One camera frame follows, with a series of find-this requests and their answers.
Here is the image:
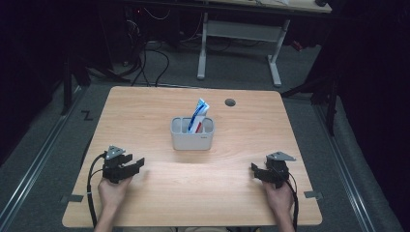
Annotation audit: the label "grey plastic holder box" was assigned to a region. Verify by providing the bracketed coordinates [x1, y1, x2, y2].
[169, 116, 216, 152]

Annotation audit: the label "blue and white toothpaste tube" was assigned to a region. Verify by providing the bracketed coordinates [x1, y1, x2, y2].
[187, 98, 211, 134]

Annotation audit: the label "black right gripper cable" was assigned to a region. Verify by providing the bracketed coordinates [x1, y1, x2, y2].
[284, 171, 300, 232]

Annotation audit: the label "person's right hand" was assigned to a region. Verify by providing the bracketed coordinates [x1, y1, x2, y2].
[262, 180, 295, 217]

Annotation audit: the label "person's left hand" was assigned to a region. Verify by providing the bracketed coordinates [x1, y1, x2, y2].
[97, 175, 133, 211]

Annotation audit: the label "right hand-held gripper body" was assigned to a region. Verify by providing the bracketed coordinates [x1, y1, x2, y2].
[264, 151, 297, 189]

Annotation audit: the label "black floor cables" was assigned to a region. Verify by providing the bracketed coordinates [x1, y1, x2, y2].
[127, 18, 171, 88]

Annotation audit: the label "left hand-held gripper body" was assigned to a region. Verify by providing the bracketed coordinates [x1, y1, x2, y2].
[102, 145, 130, 185]

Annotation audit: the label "black metal stand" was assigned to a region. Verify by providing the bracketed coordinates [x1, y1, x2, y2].
[60, 52, 93, 116]
[280, 61, 341, 137]

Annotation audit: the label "white-legged wooden desk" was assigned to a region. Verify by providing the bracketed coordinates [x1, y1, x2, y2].
[129, 0, 333, 88]

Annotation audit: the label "metal floor rail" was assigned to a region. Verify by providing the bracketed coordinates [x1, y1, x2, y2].
[0, 86, 85, 228]
[312, 103, 377, 232]

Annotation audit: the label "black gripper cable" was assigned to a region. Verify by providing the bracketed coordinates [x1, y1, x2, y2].
[85, 152, 107, 229]
[284, 171, 300, 232]

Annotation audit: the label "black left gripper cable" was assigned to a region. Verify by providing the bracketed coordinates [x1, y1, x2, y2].
[85, 152, 107, 229]

